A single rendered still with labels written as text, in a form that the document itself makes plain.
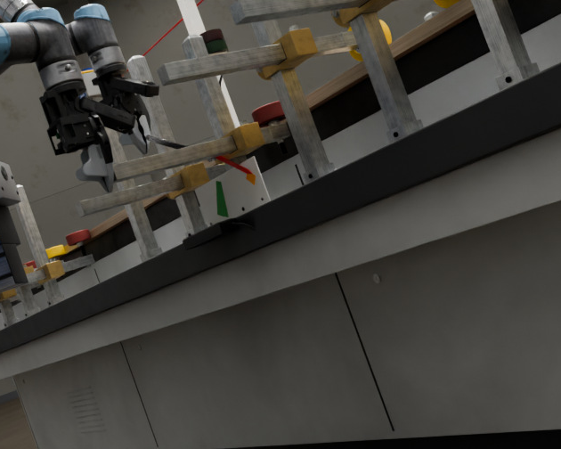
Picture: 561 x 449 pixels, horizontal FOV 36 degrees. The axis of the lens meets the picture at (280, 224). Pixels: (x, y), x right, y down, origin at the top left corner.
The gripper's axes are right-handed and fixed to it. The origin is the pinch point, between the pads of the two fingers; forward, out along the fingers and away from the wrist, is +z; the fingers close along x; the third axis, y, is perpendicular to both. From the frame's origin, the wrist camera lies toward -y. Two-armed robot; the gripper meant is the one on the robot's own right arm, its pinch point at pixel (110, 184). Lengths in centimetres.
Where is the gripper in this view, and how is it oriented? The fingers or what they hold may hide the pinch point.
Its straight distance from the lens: 169.6
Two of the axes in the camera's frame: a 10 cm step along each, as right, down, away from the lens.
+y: -7.7, 2.5, -5.9
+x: 5.4, -2.3, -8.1
